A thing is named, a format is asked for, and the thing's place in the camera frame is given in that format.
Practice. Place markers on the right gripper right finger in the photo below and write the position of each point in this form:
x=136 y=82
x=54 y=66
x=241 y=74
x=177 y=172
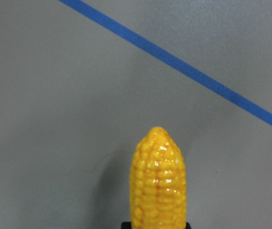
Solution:
x=188 y=226

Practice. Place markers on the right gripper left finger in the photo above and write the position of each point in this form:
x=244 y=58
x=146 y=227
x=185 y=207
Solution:
x=126 y=225

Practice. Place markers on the yellow corn cob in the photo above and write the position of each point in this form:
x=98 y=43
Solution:
x=157 y=183

